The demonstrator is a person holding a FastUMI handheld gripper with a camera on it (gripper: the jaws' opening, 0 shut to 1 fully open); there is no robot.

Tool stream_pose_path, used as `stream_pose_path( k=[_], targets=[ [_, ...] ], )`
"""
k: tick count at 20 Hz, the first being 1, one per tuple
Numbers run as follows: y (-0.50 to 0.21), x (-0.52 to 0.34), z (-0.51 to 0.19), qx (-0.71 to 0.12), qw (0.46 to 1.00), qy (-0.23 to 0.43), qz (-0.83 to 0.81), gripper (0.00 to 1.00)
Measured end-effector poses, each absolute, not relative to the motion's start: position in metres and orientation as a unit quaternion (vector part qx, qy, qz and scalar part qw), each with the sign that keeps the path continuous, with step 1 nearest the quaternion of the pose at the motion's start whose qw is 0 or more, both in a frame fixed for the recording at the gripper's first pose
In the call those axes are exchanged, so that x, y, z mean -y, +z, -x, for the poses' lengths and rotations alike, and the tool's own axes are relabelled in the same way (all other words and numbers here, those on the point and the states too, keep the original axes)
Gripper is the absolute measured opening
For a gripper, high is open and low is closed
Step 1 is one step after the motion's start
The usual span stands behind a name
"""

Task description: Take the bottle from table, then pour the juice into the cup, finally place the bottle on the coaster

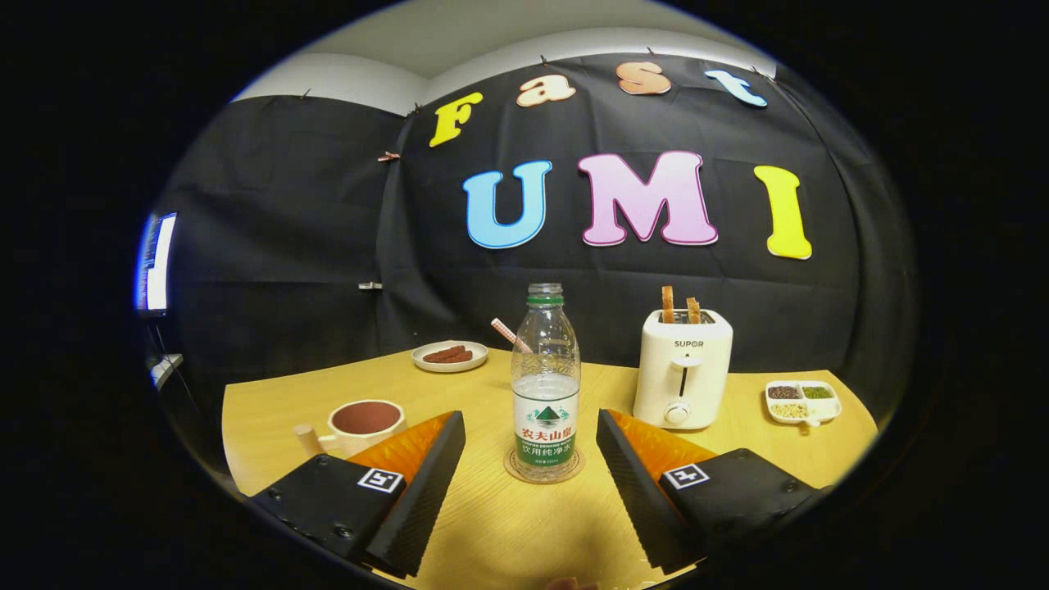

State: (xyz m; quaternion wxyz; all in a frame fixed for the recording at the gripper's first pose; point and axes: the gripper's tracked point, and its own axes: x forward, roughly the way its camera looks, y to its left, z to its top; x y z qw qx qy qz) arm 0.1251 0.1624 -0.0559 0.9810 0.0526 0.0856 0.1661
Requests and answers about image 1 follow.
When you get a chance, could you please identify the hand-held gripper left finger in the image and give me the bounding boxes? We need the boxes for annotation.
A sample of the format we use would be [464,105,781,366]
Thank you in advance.
[246,410,466,579]

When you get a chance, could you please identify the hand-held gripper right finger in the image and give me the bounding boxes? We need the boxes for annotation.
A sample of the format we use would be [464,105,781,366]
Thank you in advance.
[595,408,824,576]

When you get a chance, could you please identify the round wooden coaster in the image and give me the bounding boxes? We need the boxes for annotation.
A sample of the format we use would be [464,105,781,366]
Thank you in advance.
[503,445,586,485]

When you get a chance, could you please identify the beige cup with wooden handle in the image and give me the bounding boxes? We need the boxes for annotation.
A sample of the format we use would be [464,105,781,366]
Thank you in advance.
[293,399,407,460]

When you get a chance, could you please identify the clear plastic juice bottle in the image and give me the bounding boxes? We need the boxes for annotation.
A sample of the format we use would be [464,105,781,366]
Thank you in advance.
[511,283,582,483]

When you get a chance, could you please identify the wooden table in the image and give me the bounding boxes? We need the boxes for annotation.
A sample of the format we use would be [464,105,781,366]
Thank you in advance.
[221,348,879,590]

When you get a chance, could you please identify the white toaster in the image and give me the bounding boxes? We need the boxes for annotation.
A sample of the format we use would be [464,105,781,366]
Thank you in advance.
[632,308,734,431]

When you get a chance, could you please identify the small white plate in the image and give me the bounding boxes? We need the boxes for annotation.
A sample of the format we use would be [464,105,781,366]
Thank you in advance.
[411,340,489,374]

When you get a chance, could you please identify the striped straw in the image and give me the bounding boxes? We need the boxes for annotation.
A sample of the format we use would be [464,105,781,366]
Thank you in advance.
[491,318,534,355]

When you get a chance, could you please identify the white divided dish with grains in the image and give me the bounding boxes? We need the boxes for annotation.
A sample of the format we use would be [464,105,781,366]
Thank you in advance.
[765,379,842,429]

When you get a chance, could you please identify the black backdrop cloth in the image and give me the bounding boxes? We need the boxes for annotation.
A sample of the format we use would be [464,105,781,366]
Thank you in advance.
[152,53,919,427]

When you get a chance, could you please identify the computer monitor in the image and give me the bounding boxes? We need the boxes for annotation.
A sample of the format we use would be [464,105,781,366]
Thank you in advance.
[135,211,178,319]

